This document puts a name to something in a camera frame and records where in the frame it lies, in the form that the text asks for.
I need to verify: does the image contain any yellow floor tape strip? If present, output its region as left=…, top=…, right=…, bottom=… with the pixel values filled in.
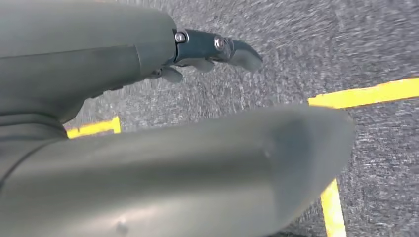
left=66, top=116, right=122, bottom=140

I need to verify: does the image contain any yellow floor tape square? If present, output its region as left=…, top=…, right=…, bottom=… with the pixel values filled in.
left=307, top=77, right=419, bottom=237

